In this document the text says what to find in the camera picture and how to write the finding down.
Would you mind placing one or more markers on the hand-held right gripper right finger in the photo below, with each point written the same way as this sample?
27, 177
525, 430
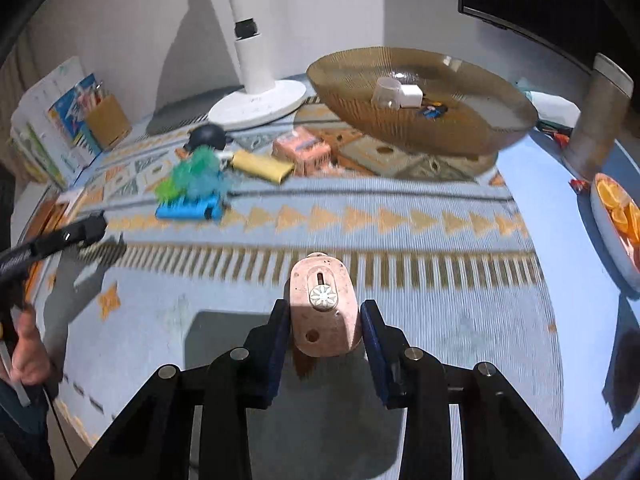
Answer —
372, 355

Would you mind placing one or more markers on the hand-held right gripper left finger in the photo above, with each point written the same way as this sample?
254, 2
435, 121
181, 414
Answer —
280, 352

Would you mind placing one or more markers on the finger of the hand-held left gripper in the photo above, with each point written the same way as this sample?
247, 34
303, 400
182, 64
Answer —
75, 234

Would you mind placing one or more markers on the pink rounded toy block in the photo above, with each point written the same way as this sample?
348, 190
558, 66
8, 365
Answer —
320, 325

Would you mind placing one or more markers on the blue toy block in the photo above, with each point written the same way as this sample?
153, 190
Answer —
185, 210

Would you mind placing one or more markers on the green fuzzy toy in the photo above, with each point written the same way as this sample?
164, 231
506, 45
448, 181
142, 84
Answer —
197, 175

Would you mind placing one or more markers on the black round object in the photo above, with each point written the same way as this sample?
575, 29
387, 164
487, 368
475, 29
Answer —
207, 136

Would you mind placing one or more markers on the yellow case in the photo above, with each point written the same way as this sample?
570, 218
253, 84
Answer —
262, 166

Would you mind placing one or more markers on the pink printed box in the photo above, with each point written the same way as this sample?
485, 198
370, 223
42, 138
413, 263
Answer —
302, 152

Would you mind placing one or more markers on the brown ribbed glass bowl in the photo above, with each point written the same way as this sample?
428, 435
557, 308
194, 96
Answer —
350, 105

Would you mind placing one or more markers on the person's left forearm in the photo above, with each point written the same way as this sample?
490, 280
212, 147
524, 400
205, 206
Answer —
22, 430

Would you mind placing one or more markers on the person's left hand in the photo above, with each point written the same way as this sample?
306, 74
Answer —
30, 355

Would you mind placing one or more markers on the brown cardboard box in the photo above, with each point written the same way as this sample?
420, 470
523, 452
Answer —
109, 122

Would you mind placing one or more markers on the colourful book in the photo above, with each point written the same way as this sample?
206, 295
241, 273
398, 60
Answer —
67, 115

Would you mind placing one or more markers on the tan flat box with hole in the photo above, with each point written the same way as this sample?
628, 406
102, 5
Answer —
380, 157

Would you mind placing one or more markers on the white fan stand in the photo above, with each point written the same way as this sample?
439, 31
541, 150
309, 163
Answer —
255, 102

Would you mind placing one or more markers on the small blue toy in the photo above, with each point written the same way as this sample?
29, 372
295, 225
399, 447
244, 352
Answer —
431, 111

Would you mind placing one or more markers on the white plate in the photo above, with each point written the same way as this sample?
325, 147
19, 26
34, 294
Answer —
607, 245

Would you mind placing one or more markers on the small white box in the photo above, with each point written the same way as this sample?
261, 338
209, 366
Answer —
410, 97

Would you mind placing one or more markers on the clear plastic cup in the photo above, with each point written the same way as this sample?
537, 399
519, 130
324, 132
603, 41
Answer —
384, 94

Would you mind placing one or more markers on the red wrapper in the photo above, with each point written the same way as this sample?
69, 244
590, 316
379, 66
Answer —
580, 187

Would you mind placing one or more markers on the sliced orange pieces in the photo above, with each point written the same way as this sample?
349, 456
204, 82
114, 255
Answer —
620, 210

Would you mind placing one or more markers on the white tissue pack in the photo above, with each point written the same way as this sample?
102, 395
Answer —
555, 105

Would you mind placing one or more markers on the grey cylinder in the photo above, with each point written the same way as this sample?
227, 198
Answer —
595, 120

